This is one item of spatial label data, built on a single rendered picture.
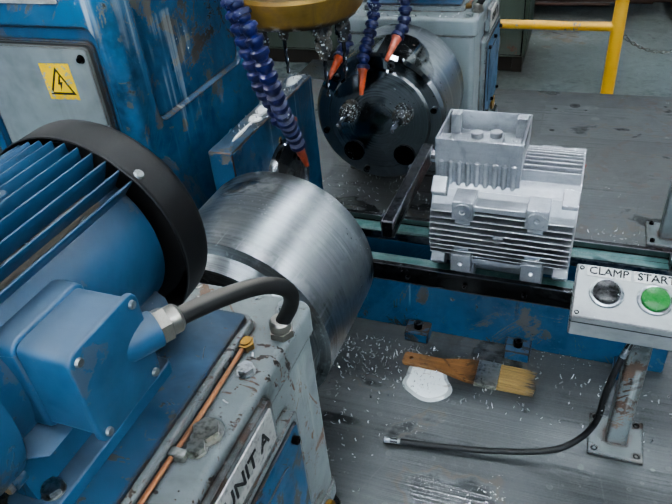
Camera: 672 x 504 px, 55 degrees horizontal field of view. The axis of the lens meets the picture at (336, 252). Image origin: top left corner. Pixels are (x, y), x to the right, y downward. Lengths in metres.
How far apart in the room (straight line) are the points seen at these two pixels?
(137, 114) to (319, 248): 0.35
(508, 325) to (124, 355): 0.74
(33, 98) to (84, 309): 0.67
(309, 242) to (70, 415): 0.39
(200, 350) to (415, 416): 0.48
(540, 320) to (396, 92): 0.47
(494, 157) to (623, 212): 0.57
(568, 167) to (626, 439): 0.37
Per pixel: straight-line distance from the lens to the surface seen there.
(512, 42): 4.25
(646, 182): 1.56
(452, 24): 1.38
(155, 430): 0.53
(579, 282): 0.80
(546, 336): 1.07
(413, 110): 1.21
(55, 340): 0.41
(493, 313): 1.05
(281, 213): 0.76
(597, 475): 0.96
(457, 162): 0.93
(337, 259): 0.76
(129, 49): 0.94
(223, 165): 0.95
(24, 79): 1.05
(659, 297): 0.79
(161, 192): 0.50
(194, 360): 0.57
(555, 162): 0.95
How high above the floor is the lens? 1.56
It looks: 36 degrees down
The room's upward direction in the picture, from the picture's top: 6 degrees counter-clockwise
